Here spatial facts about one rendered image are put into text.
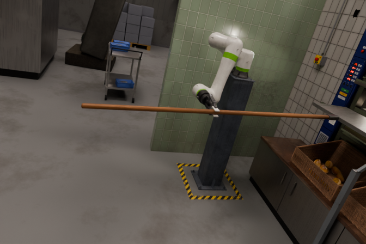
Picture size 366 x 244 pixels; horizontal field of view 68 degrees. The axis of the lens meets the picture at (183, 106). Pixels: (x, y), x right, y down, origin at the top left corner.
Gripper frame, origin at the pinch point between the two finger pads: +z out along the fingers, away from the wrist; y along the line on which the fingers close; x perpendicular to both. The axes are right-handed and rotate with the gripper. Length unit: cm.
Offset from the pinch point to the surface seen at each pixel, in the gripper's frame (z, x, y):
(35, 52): -320, 174, 65
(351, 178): 36, -92, 27
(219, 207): -31, -43, 116
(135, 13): -719, -15, 32
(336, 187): 23, -100, 47
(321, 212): 25, -95, 69
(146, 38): -718, -54, 102
